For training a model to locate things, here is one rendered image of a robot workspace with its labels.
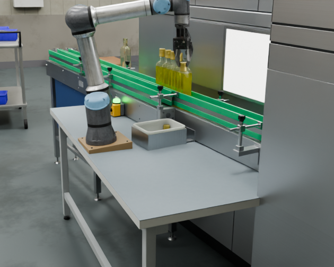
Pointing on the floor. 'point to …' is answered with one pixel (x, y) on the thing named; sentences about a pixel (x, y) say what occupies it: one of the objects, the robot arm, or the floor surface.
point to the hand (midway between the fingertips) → (183, 64)
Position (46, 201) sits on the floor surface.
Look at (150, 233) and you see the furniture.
